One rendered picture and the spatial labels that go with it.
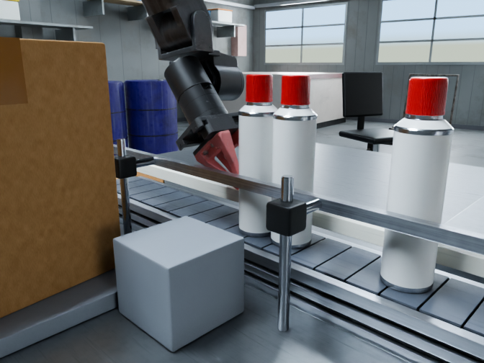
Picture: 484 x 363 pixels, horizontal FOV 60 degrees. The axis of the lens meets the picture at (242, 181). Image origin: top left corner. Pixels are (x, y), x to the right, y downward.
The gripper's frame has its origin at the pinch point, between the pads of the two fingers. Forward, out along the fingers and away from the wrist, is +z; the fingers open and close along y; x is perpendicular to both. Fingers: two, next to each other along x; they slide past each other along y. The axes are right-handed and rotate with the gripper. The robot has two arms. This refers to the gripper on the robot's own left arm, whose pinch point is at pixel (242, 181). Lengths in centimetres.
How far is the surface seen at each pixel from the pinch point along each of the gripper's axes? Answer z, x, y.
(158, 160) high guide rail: -9.5, 8.9, -4.6
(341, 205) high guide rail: 10.1, -15.6, -4.8
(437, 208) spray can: 14.7, -22.3, -1.3
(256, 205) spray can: 4.5, -3.0, -2.8
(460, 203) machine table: 18, -4, 47
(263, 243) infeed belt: 9.2, -1.9, -3.6
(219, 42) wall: -461, 475, 615
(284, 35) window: -425, 406, 742
